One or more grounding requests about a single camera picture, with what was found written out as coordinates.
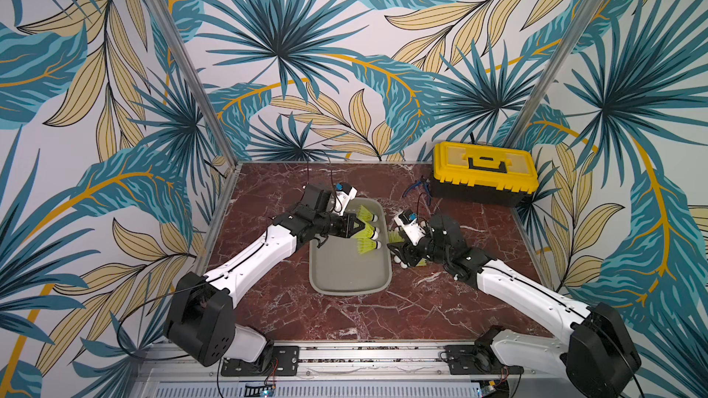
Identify green shuttlecock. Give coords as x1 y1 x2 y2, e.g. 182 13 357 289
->
357 205 378 223
387 230 405 244
356 238 382 254
357 222 379 241

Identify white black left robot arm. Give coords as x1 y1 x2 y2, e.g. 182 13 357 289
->
163 184 366 371

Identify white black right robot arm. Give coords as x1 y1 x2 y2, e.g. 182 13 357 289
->
388 210 642 397

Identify grey plastic tray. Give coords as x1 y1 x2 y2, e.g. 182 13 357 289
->
309 198 393 297

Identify yellow black toolbox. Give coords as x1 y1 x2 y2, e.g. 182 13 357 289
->
430 141 539 207

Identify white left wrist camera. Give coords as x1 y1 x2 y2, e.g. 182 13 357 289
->
331 182 358 216

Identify blue handled pliers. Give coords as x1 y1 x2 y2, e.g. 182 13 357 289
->
402 176 433 206

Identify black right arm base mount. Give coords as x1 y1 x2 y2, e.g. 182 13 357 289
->
439 325 524 377

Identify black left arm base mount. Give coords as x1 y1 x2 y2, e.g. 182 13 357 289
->
219 341 301 378

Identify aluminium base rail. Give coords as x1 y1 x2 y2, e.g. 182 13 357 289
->
129 340 564 397

